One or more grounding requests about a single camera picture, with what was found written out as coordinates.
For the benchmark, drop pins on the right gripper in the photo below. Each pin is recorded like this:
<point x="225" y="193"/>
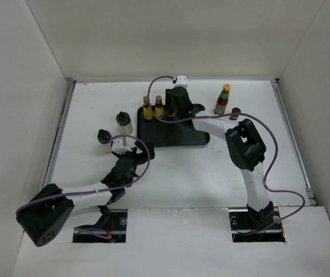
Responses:
<point x="168" y="100"/>

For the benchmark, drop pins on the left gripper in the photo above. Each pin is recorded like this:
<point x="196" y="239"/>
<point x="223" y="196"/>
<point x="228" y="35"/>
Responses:
<point x="141" y="158"/>

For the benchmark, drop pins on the yellow label sauce bottle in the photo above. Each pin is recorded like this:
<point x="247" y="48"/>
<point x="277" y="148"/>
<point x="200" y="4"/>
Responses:
<point x="147" y="113"/>

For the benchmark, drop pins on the clear shaker black cap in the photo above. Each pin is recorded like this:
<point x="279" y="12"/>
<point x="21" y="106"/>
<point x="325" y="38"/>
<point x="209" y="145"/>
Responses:
<point x="104" y="138"/>
<point x="124" y="123"/>

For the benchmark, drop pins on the red sauce bottle green label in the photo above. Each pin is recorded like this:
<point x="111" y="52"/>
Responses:
<point x="222" y="100"/>

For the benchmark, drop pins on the dark spice jar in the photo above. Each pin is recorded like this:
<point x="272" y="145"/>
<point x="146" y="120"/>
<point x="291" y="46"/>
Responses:
<point x="170" y="113"/>
<point x="235" y="113"/>

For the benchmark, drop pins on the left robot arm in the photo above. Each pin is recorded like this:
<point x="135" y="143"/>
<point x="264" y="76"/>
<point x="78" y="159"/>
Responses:
<point x="85" y="209"/>

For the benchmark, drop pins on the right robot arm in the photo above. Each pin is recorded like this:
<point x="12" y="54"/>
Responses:
<point x="245" y="146"/>

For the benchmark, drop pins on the black plastic tray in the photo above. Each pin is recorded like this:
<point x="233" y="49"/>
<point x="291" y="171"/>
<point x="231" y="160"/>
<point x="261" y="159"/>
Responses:
<point x="169" y="135"/>

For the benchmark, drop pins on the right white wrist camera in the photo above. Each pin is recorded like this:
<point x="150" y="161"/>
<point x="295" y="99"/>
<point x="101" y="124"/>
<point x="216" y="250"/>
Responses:
<point x="180" y="81"/>

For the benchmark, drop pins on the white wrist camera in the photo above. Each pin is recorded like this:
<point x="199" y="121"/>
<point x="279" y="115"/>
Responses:
<point x="180" y="81"/>
<point x="120" y="146"/>

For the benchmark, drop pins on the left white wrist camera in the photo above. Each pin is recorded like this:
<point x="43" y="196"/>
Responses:
<point x="120" y="146"/>

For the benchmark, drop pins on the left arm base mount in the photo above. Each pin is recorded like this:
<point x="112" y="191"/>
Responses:
<point x="110" y="228"/>

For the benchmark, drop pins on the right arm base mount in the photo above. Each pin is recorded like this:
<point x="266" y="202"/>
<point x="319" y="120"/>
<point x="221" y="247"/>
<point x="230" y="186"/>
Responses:
<point x="243" y="229"/>

